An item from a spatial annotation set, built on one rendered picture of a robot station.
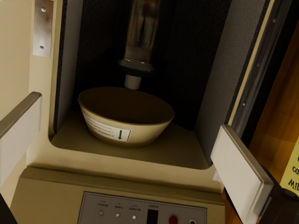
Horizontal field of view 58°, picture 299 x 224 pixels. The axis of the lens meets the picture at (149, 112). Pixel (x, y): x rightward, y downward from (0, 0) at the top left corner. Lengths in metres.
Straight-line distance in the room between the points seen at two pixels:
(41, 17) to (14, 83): 0.54
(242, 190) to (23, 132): 0.13
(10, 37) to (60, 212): 0.57
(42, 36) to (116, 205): 0.26
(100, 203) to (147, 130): 0.13
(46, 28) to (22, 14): 0.48
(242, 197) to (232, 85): 0.27
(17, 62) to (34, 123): 0.70
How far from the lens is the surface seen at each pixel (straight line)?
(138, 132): 0.43
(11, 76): 0.90
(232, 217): 0.57
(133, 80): 0.46
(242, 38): 0.43
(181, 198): 0.45
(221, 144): 0.20
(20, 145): 0.17
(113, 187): 0.43
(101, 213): 0.42
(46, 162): 0.45
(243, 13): 0.45
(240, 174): 0.17
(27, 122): 0.18
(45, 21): 0.38
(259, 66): 0.40
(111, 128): 0.43
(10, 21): 0.87
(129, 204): 0.43
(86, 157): 0.43
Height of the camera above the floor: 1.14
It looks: 22 degrees up
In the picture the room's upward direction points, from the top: 168 degrees counter-clockwise
